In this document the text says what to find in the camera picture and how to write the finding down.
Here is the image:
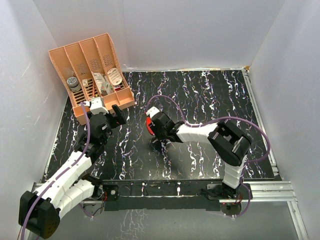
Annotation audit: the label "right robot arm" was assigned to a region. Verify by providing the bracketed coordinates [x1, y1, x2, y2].
[145, 107, 252, 199]

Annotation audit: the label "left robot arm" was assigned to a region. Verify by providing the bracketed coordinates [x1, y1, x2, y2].
[18, 101, 126, 240]

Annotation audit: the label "oval white labelled tin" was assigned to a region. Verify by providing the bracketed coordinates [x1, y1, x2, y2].
[107, 67, 123, 86]

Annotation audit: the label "white paper packets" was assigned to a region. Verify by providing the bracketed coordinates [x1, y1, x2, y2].
[91, 71, 107, 89]

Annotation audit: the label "small white card box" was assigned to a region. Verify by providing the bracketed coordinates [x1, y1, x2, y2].
[82, 78, 92, 88]

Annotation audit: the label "grey round tin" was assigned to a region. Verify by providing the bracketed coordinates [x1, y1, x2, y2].
[66, 76, 82, 93]

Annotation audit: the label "pink desk organizer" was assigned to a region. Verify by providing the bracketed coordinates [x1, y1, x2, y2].
[48, 33, 135, 125]

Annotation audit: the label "black base bar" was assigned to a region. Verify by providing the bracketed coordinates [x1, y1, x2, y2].
[102, 179, 253, 211]

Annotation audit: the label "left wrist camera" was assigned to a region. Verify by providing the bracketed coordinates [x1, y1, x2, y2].
[89, 96, 109, 115]

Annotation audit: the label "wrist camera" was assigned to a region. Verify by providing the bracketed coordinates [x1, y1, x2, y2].
[89, 96, 109, 115]
[145, 106, 160, 119]

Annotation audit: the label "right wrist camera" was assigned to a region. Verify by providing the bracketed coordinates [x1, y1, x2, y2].
[145, 106, 160, 119]

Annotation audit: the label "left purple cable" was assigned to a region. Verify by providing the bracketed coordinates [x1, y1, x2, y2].
[19, 100, 93, 238]

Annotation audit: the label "purple cable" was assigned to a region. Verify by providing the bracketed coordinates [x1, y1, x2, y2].
[19, 100, 93, 238]
[148, 94, 272, 218]

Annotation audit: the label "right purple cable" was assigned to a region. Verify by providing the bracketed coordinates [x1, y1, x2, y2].
[148, 94, 272, 218]

